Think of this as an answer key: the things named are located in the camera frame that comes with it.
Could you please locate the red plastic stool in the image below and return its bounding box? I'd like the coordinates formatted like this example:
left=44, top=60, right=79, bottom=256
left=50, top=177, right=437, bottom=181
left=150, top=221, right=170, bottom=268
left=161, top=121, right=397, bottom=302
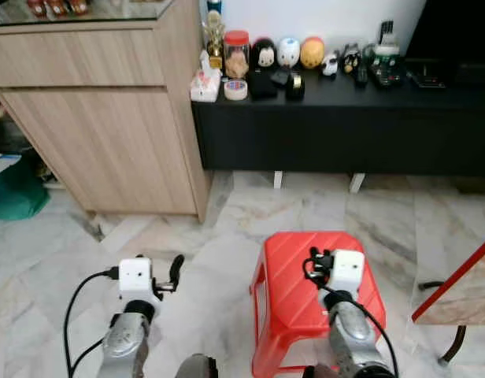
left=250, top=231, right=387, bottom=378

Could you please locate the black low tv console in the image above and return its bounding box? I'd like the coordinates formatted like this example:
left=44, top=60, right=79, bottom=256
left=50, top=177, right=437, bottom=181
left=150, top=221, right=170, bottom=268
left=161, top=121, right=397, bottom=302
left=191, top=67, right=485, bottom=194

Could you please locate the light wood cabinet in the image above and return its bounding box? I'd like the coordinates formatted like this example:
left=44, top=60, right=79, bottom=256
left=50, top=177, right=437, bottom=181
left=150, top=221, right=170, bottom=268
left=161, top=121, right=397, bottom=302
left=0, top=0, right=212, bottom=224

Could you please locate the green bag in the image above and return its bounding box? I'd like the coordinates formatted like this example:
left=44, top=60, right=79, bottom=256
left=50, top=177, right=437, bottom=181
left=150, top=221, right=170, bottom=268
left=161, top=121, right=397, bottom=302
left=0, top=154, right=51, bottom=221

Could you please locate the marble table with red edge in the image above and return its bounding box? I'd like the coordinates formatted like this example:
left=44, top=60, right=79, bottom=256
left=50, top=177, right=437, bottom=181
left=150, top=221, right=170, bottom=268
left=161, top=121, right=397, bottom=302
left=412, top=234, right=485, bottom=325

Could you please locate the dark metal table leg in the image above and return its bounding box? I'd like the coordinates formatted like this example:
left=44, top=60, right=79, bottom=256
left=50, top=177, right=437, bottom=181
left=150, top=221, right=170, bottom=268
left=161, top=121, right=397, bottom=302
left=438, top=324, right=468, bottom=365

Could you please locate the black tape roll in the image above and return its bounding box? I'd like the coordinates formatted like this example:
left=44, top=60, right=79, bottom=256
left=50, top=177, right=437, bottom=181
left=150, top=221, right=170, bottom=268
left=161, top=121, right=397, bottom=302
left=285, top=72, right=306, bottom=101

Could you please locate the black wallet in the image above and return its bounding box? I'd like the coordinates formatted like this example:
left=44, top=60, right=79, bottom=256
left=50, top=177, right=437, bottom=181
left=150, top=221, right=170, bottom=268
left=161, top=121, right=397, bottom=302
left=249, top=69, right=280, bottom=101

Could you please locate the white tissue pack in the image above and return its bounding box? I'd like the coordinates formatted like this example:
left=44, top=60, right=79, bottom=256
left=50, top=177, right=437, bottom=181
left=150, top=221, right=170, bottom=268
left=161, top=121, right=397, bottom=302
left=190, top=50, right=223, bottom=103

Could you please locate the white tape roll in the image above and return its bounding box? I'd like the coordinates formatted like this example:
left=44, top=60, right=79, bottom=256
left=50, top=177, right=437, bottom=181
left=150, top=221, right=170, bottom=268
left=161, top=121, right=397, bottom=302
left=224, top=79, right=249, bottom=102

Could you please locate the small black white animal figurine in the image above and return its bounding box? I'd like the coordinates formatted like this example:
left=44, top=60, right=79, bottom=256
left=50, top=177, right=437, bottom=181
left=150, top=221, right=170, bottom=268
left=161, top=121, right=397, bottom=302
left=321, top=52, right=340, bottom=77

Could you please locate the black device with buttons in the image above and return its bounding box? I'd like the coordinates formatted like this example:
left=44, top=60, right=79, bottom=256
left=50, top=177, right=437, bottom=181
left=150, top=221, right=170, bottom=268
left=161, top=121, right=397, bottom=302
left=370, top=67, right=406, bottom=89

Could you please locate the black white penguin figurine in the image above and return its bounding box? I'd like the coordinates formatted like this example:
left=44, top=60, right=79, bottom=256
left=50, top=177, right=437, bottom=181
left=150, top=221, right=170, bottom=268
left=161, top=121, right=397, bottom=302
left=341, top=43, right=361, bottom=74

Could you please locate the yellow round figurine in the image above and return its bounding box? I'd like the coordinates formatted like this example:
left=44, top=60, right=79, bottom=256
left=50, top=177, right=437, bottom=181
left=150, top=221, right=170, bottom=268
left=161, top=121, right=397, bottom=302
left=300, top=35, right=326, bottom=69

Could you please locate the white round figurine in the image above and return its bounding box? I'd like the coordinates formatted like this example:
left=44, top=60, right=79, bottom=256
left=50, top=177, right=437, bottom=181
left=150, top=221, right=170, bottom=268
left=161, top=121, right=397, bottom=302
left=276, top=36, right=301, bottom=69

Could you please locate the black flat gadget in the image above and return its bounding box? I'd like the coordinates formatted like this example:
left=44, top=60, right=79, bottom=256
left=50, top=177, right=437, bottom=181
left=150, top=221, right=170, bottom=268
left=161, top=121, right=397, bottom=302
left=408, top=69, right=446, bottom=89

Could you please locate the black round figurine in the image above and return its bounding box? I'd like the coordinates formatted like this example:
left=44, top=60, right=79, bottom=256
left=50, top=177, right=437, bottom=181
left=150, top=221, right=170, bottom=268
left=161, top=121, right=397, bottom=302
left=250, top=37, right=278, bottom=72

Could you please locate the clear jar with red lid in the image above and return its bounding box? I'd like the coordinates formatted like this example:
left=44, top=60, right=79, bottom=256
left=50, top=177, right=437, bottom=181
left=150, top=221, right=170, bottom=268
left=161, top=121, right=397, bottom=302
left=224, top=30, right=251, bottom=80

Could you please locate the green white jar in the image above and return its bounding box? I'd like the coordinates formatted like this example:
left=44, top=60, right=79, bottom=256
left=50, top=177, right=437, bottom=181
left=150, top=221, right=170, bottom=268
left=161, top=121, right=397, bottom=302
left=372, top=41, right=402, bottom=70

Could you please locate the gold trophy figure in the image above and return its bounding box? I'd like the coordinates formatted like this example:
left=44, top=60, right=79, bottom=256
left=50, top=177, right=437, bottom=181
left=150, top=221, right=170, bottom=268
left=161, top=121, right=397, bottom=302
left=203, top=9, right=226, bottom=70

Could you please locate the black comb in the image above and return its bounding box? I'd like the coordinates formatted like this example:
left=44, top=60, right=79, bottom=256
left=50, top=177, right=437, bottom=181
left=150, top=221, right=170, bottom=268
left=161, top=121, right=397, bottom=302
left=379, top=20, right=395, bottom=45

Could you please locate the black television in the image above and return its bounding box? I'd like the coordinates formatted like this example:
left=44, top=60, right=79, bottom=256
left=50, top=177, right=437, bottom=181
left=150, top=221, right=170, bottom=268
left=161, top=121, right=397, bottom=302
left=404, top=0, right=485, bottom=65

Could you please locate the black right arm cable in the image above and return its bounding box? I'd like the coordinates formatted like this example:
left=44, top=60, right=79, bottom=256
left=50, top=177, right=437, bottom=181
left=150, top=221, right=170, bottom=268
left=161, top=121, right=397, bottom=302
left=303, top=258, right=399, bottom=378

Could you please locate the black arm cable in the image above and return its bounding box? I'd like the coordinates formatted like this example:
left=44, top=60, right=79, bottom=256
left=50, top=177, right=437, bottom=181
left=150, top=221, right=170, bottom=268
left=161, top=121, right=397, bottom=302
left=64, top=268, right=120, bottom=377
left=303, top=258, right=399, bottom=378

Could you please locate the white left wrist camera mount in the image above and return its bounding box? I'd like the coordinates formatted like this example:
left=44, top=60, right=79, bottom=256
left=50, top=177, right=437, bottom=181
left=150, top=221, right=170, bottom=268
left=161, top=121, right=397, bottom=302
left=118, top=257, right=155, bottom=303

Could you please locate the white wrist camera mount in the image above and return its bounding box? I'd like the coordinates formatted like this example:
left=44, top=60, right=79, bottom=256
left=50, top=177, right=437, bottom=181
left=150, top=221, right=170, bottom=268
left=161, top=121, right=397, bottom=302
left=118, top=257, right=155, bottom=303
left=328, top=250, right=366, bottom=295

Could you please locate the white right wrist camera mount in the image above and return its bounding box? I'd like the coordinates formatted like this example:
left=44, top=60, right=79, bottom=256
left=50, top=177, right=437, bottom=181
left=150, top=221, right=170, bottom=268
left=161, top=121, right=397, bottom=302
left=328, top=250, right=366, bottom=295

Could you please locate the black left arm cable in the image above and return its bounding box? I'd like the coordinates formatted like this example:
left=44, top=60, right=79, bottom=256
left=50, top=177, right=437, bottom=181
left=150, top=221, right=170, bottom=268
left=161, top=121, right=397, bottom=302
left=64, top=268, right=120, bottom=377

